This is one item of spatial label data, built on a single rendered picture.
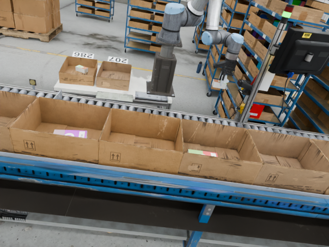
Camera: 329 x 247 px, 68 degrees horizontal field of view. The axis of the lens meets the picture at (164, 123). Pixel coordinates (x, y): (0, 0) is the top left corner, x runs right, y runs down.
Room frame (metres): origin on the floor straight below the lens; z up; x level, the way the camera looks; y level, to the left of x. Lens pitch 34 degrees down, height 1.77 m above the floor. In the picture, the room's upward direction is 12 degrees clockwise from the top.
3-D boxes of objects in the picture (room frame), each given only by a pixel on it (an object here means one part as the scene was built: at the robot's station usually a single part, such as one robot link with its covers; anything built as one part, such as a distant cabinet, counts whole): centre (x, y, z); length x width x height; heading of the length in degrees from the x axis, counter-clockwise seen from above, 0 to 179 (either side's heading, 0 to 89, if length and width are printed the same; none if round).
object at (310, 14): (2.49, -0.93, 1.59); 0.40 x 0.30 x 0.10; 6
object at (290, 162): (1.08, -0.68, 0.97); 0.39 x 0.29 x 0.17; 96
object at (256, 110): (1.84, -0.70, 0.85); 0.16 x 0.01 x 0.13; 96
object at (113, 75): (2.08, 0.54, 0.80); 0.38 x 0.28 x 0.10; 10
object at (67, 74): (2.02, 0.86, 0.80); 0.38 x 0.28 x 0.10; 14
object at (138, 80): (2.10, 0.52, 0.74); 1.00 x 0.58 x 0.03; 101
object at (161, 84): (2.09, 0.11, 0.91); 0.26 x 0.26 x 0.33; 11
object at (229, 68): (1.80, -0.38, 1.19); 0.09 x 0.08 x 0.12; 95
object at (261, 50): (2.50, -0.94, 1.19); 0.40 x 0.30 x 0.10; 6
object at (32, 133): (0.96, 0.48, 0.96); 0.39 x 0.29 x 0.17; 96
